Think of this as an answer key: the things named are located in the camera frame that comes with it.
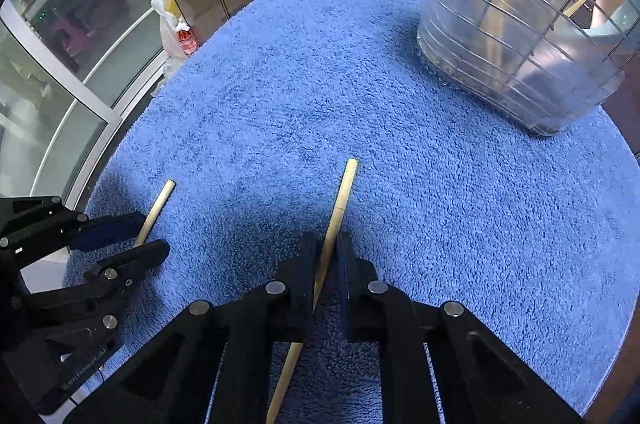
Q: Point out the red label bottle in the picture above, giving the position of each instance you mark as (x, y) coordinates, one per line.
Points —
(186, 41)

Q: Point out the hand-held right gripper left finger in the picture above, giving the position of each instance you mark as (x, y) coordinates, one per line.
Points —
(305, 264)

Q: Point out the white plastic bag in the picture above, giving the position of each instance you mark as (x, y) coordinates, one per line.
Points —
(165, 4)

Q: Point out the glass window with metal frame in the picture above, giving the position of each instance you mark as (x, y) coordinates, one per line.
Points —
(40, 129)

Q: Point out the blue towel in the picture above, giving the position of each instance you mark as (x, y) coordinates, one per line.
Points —
(300, 79)

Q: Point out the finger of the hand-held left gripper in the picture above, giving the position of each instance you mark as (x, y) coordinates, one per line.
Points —
(145, 254)
(110, 229)

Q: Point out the light blue ceramic spoon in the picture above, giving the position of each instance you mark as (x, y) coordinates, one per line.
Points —
(620, 21)

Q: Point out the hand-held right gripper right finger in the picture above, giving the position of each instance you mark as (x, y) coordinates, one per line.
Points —
(347, 269)

